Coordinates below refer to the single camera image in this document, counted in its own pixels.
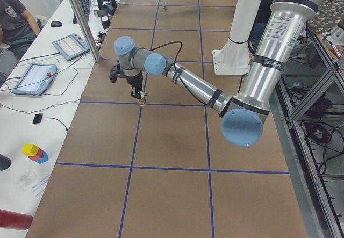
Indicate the black keyboard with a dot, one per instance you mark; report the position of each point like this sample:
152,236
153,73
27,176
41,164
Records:
85,8

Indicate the clear plastic bag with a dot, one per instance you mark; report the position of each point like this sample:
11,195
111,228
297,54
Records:
24,180

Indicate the white brass PPR valve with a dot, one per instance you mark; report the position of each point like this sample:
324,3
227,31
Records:
142,99

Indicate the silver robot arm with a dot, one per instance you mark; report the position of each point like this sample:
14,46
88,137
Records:
243,114

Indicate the seated person grey shirt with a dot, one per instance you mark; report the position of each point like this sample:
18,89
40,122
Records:
19,29

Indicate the blue teach pendant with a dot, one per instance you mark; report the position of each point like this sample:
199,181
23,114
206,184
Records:
36,79
71,46

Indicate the far blue teach pendant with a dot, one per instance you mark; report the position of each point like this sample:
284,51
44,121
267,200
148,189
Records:
71,46

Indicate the black computer mouse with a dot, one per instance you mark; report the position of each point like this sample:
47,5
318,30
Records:
55,24

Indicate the aluminium frame post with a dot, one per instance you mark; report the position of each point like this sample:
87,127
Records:
75,5

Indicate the blue toy block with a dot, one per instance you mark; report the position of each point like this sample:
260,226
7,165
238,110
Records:
43,159

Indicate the yellow toy block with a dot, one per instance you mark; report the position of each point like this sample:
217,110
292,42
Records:
30,149

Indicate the small black box device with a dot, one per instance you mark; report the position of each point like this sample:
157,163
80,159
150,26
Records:
37,118

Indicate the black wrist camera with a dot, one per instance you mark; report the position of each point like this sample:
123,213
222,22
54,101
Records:
115,73

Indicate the red cylinder bottle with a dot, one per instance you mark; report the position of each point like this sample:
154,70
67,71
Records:
14,220

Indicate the near blue teach pendant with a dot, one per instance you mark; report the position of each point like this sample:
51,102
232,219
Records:
36,79

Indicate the red toy block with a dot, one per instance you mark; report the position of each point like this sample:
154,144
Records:
38,156

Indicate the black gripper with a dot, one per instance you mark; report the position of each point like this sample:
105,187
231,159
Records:
134,80

